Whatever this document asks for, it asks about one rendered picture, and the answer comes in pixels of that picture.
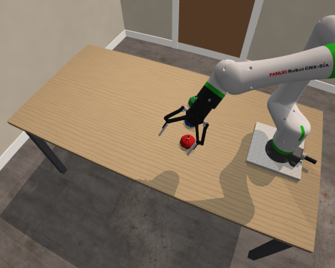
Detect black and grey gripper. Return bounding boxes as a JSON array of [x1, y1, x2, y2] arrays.
[[158, 98, 212, 155]]

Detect green dome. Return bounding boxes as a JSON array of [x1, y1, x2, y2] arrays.
[[188, 96, 197, 107]]

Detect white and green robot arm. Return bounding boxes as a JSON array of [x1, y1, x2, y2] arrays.
[[197, 15, 335, 167]]

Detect red bell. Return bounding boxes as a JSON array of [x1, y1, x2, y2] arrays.
[[180, 135, 195, 149]]

